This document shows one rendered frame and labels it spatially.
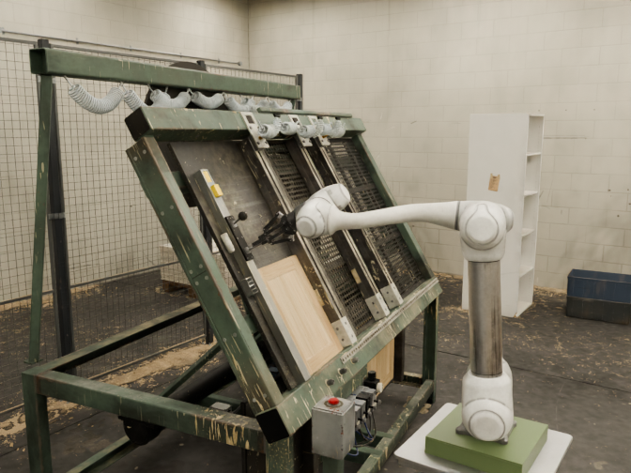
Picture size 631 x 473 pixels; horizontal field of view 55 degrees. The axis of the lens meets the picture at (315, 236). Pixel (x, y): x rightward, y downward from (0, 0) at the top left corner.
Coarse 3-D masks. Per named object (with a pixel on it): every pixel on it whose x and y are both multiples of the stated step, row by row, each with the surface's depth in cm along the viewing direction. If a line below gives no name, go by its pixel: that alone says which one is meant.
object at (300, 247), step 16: (240, 112) 278; (256, 128) 284; (240, 144) 283; (256, 144) 277; (256, 160) 280; (256, 176) 282; (272, 176) 283; (272, 192) 279; (272, 208) 281; (288, 208) 282; (304, 240) 280; (304, 256) 277; (320, 272) 279; (320, 288) 276; (336, 304) 278; (336, 320) 275; (352, 336) 276
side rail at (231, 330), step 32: (160, 160) 223; (160, 192) 223; (192, 224) 222; (192, 256) 221; (192, 288) 223; (224, 288) 221; (224, 320) 219; (224, 352) 221; (256, 352) 219; (256, 384) 217
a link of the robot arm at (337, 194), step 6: (330, 186) 215; (336, 186) 213; (342, 186) 215; (318, 192) 214; (324, 192) 213; (330, 192) 212; (336, 192) 212; (342, 192) 212; (348, 192) 217; (312, 198) 212; (324, 198) 210; (330, 198) 212; (336, 198) 212; (342, 198) 212; (348, 198) 214; (336, 204) 212; (342, 204) 213
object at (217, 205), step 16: (208, 192) 243; (224, 208) 245; (224, 224) 242; (240, 256) 241; (256, 272) 243; (272, 304) 242; (272, 320) 239; (288, 336) 241; (288, 352) 239; (304, 368) 241
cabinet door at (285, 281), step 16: (272, 272) 257; (288, 272) 267; (304, 272) 278; (272, 288) 252; (288, 288) 262; (304, 288) 272; (288, 304) 256; (304, 304) 266; (320, 304) 277; (288, 320) 251; (304, 320) 261; (320, 320) 271; (304, 336) 255; (320, 336) 265; (336, 336) 276; (304, 352) 250; (320, 352) 259; (336, 352) 269
